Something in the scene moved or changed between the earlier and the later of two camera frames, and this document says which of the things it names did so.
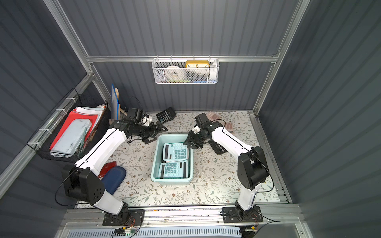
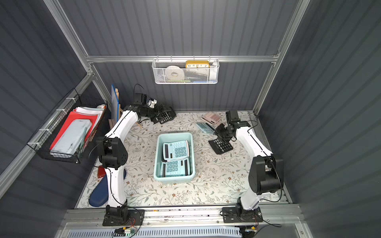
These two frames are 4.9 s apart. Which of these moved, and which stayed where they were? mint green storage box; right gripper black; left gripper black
Moved: right gripper black; left gripper black
Stayed: mint green storage box
